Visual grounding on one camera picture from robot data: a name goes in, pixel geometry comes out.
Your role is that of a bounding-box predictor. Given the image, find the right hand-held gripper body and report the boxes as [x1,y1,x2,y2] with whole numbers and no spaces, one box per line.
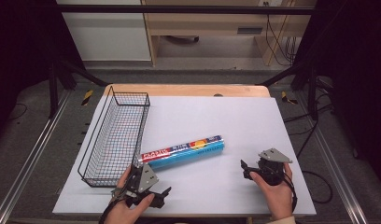
[256,147,294,187]

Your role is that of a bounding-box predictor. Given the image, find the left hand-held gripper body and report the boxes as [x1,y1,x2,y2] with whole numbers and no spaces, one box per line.
[110,163,160,208]

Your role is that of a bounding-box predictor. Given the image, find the blue and red wrap box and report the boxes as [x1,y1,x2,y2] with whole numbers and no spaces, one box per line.
[138,134,226,171]

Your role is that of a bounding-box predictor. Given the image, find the black wire basket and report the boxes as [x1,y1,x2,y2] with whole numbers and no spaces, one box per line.
[77,86,151,189]

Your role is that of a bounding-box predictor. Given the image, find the person's right hand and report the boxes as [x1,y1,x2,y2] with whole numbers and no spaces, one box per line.
[248,162,295,220]

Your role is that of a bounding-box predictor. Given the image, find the person's left hand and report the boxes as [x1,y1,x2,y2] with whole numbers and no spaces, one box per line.
[104,165,156,224]

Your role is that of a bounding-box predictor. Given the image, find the white table mat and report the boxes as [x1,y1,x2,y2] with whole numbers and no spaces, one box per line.
[52,95,318,217]

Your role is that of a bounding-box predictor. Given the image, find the yellow and black tape strip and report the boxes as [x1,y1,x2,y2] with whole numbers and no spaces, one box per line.
[280,91,299,105]
[81,90,95,106]

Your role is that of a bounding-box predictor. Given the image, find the black metal stand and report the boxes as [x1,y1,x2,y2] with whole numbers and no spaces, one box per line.
[259,58,321,121]
[48,58,109,119]

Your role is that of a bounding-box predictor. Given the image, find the black curtain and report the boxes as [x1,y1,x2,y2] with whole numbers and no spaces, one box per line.
[0,0,87,147]
[292,0,381,190]

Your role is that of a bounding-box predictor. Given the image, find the white cabinet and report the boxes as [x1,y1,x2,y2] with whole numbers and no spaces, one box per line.
[55,0,152,62]

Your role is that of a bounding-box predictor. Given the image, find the wooden desk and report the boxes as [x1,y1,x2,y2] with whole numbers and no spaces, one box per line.
[141,0,318,67]

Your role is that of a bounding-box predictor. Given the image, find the black horizontal bar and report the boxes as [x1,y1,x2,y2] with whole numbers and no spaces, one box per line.
[54,4,316,15]

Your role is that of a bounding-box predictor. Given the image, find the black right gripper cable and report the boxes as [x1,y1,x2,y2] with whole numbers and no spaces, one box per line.
[283,172,299,213]

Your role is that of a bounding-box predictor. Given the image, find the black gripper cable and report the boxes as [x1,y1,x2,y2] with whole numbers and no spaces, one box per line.
[283,172,299,213]
[98,195,125,224]

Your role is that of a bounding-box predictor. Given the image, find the black floor cables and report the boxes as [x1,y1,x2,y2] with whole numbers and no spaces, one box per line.
[283,77,334,205]

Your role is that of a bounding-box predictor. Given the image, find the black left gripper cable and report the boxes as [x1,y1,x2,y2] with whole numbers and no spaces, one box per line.
[98,195,125,224]

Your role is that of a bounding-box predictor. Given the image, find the aluminium floor rail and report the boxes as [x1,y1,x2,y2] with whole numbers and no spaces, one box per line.
[295,92,369,224]
[0,90,72,224]

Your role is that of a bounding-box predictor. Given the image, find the black hanging desk cables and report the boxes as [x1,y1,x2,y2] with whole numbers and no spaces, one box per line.
[264,1,298,67]

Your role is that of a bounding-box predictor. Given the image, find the thin black floor cable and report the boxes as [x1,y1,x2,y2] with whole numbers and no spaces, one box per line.
[7,103,29,122]

